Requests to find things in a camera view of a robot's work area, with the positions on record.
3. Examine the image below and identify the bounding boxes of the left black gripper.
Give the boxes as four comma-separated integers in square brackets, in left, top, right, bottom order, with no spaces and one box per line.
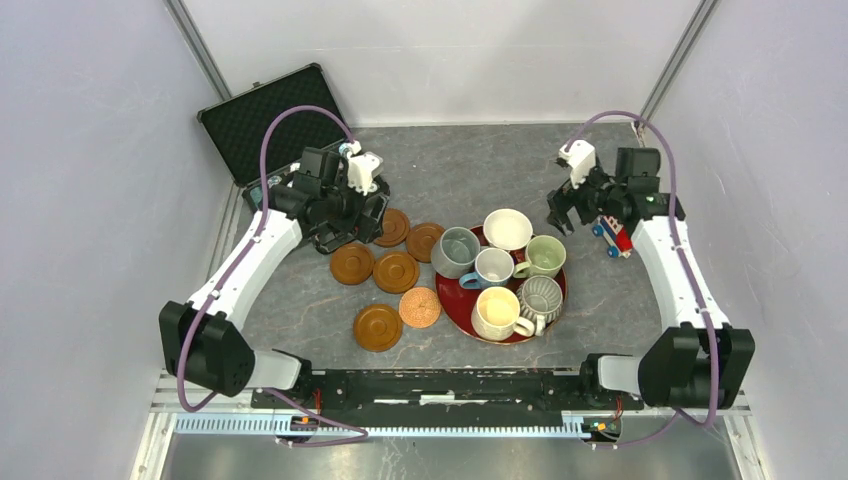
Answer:
[321,169,389,244]

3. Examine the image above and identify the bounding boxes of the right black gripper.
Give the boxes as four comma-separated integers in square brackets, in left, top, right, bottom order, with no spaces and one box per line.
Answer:
[546,157,627,237]

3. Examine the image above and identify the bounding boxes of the wooden coaster three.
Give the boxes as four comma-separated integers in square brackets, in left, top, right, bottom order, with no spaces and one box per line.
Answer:
[330,242,376,285]

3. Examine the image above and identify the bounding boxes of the wooden coaster one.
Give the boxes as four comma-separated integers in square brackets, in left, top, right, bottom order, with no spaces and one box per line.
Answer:
[374,208,410,248]

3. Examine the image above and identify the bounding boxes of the grey striped cup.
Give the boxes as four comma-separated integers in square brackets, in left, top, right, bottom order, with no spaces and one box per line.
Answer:
[516,276,564,336]

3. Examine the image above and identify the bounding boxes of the wooden coaster four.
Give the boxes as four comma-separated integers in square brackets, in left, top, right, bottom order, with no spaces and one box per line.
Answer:
[372,251,420,294]

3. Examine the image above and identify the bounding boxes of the wooden coaster two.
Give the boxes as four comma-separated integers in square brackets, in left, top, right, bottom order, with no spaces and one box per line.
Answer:
[405,222,445,263]

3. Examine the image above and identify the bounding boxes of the cream ribbed mug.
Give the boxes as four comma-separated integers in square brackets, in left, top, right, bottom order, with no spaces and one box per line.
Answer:
[471,287,536,342]

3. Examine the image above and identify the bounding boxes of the red round tray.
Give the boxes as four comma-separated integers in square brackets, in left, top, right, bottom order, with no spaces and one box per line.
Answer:
[435,225,569,346]

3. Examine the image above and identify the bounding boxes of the wooden coaster five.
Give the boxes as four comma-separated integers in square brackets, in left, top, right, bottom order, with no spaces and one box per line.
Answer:
[353,304,404,352]

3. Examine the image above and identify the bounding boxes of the woven cork coaster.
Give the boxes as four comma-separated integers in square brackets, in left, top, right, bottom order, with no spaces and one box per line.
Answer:
[398,287,442,329]

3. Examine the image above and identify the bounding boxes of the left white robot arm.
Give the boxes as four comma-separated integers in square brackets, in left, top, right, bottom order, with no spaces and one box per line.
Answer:
[158,144,390,408]

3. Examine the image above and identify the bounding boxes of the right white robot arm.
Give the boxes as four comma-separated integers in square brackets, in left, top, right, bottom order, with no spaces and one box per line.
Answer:
[547,140,755,410]

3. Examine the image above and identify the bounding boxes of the white bowl cup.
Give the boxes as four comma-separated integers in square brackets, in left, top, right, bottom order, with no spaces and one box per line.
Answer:
[483,208,533,251]

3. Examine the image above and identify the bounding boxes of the green mug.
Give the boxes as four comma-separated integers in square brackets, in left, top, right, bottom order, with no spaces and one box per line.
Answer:
[513,235,567,279]

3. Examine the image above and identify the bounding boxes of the red blue toy truck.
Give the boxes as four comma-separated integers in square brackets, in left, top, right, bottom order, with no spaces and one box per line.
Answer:
[591,215,633,258]

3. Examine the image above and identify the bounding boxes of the black foam-lined case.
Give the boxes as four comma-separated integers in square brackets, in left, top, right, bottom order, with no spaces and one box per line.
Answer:
[197,63,347,212]

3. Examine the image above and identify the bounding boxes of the grey mug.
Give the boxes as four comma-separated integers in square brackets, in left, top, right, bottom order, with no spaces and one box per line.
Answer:
[431,227,481,279]

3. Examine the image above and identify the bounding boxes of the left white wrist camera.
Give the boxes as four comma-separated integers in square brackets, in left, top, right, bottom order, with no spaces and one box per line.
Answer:
[339,141,384,196]

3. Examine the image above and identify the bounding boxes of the blue handled white mug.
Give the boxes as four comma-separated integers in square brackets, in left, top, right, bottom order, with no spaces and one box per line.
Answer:
[459,247,515,290]

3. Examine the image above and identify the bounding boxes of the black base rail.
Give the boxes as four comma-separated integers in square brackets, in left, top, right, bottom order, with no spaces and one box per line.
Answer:
[287,368,644,428]

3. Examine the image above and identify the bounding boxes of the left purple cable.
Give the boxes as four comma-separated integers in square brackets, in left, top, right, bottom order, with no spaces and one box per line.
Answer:
[174,104,370,449]

